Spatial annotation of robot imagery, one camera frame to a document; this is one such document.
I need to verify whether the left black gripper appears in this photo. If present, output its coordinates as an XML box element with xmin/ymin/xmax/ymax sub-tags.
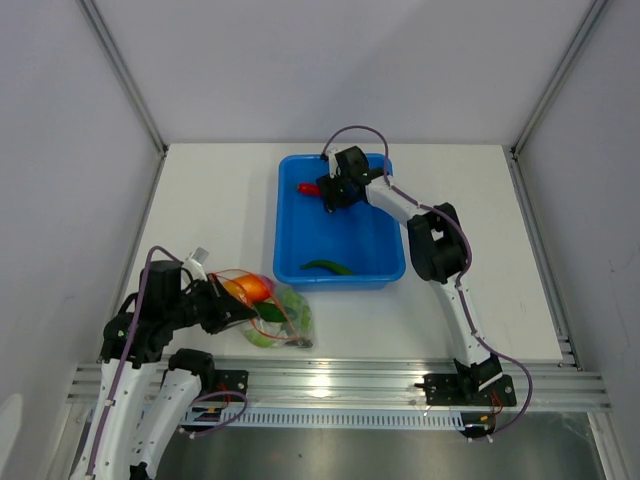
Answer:
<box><xmin>167</xmin><ymin>272</ymin><xmax>257</xmax><ymax>334</ymax></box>

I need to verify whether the red chili pepper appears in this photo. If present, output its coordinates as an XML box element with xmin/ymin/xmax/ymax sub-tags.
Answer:
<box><xmin>297</xmin><ymin>183</ymin><xmax>322</xmax><ymax>197</ymax></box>

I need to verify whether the green cucumber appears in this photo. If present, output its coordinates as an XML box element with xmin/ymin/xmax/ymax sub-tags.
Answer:
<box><xmin>254</xmin><ymin>302</ymin><xmax>287</xmax><ymax>323</ymax></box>

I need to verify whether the clear orange zip bag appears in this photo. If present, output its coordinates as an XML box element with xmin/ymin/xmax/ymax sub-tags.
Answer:
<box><xmin>208</xmin><ymin>269</ymin><xmax>315</xmax><ymax>349</ymax></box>

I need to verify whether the grey toy fish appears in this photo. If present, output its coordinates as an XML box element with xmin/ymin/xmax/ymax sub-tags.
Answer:
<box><xmin>287</xmin><ymin>338</ymin><xmax>314</xmax><ymax>348</ymax></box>

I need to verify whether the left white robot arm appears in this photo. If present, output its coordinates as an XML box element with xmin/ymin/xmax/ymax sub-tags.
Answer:
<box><xmin>71</xmin><ymin>259</ymin><xmax>255</xmax><ymax>479</ymax></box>

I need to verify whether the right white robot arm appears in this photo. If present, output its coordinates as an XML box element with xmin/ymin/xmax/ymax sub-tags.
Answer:
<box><xmin>316</xmin><ymin>172</ymin><xmax>503</xmax><ymax>404</ymax></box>

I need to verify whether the blue plastic bin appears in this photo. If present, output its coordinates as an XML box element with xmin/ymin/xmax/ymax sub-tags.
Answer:
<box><xmin>273</xmin><ymin>154</ymin><xmax>406</xmax><ymax>291</ymax></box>

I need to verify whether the green chili pepper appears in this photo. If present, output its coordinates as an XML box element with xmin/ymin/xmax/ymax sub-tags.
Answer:
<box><xmin>300</xmin><ymin>260</ymin><xmax>354</xmax><ymax>276</ymax></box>

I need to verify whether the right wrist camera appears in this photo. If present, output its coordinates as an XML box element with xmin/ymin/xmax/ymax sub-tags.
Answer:
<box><xmin>320</xmin><ymin>146</ymin><xmax>383</xmax><ymax>185</ymax></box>

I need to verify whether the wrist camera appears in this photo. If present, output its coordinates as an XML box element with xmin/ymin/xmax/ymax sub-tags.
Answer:
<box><xmin>320</xmin><ymin>146</ymin><xmax>383</xmax><ymax>185</ymax></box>
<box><xmin>182</xmin><ymin>247</ymin><xmax>209</xmax><ymax>280</ymax></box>

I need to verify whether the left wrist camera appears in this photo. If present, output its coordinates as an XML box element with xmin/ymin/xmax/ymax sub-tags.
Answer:
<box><xmin>182</xmin><ymin>247</ymin><xmax>209</xmax><ymax>280</ymax></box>

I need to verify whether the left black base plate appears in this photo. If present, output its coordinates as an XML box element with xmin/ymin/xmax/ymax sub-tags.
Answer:
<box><xmin>214</xmin><ymin>370</ymin><xmax>249</xmax><ymax>407</ymax></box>

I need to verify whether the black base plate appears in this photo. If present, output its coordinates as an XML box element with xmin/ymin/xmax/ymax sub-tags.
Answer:
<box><xmin>414</xmin><ymin>374</ymin><xmax>517</xmax><ymax>407</ymax></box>
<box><xmin>214</xmin><ymin>370</ymin><xmax>249</xmax><ymax>407</ymax></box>

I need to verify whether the white slotted cable duct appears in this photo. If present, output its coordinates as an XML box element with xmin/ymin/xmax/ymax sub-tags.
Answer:
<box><xmin>84</xmin><ymin>407</ymin><xmax>466</xmax><ymax>430</ymax></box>

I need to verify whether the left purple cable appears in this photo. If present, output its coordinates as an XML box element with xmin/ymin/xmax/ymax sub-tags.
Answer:
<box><xmin>82</xmin><ymin>245</ymin><xmax>250</xmax><ymax>480</ymax></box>

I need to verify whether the aluminium front rail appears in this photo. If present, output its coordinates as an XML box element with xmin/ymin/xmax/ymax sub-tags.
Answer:
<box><xmin>67</xmin><ymin>355</ymin><xmax>612</xmax><ymax>414</ymax></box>

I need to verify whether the right aluminium frame post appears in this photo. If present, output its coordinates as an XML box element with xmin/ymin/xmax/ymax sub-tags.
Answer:
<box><xmin>508</xmin><ymin>0</ymin><xmax>612</xmax><ymax>156</ymax></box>

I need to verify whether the aluminium frame post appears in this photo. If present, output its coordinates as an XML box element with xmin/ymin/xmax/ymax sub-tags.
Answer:
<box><xmin>76</xmin><ymin>0</ymin><xmax>168</xmax><ymax>157</ymax></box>
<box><xmin>508</xmin><ymin>0</ymin><xmax>612</xmax><ymax>156</ymax></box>

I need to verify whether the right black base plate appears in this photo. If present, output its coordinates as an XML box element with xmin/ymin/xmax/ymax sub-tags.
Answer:
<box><xmin>414</xmin><ymin>374</ymin><xmax>517</xmax><ymax>407</ymax></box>

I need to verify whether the left aluminium frame post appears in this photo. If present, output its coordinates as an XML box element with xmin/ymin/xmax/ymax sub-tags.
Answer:
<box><xmin>76</xmin><ymin>0</ymin><xmax>168</xmax><ymax>157</ymax></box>

